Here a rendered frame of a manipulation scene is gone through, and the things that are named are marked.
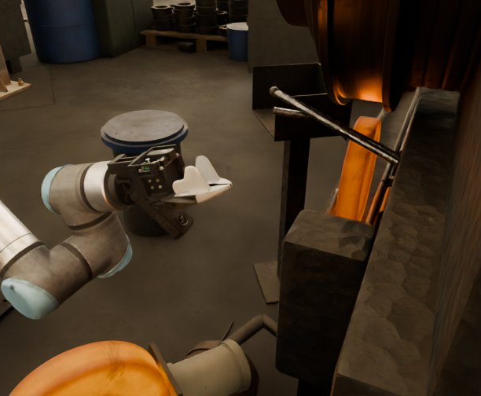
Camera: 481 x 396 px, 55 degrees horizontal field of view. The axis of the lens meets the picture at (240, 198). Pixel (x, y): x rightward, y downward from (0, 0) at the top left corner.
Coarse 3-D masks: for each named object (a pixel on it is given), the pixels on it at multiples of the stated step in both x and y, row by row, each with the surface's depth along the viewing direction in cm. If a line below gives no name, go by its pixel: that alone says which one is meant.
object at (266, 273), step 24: (264, 72) 136; (288, 72) 138; (312, 72) 139; (264, 96) 140; (312, 96) 115; (264, 120) 132; (288, 120) 117; (312, 120) 118; (288, 144) 131; (288, 168) 134; (288, 192) 139; (288, 216) 144; (264, 264) 168; (264, 288) 158
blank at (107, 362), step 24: (72, 360) 40; (96, 360) 41; (120, 360) 42; (144, 360) 44; (24, 384) 40; (48, 384) 39; (72, 384) 39; (96, 384) 41; (120, 384) 42; (144, 384) 44
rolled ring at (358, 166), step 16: (368, 128) 68; (352, 144) 67; (352, 160) 66; (368, 160) 66; (352, 176) 66; (368, 176) 80; (352, 192) 66; (368, 192) 81; (336, 208) 69; (352, 208) 68
